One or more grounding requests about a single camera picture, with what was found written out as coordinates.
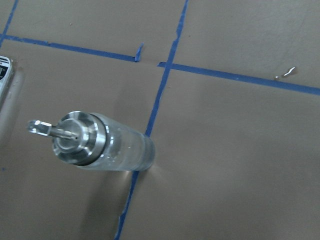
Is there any glass sauce dispenser bottle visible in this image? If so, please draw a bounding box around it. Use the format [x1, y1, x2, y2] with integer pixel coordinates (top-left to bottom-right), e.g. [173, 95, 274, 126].
[27, 111, 155, 171]

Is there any digital kitchen scale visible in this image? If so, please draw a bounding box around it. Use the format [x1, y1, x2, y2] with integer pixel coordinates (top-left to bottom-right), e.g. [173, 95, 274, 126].
[0, 55, 14, 108]

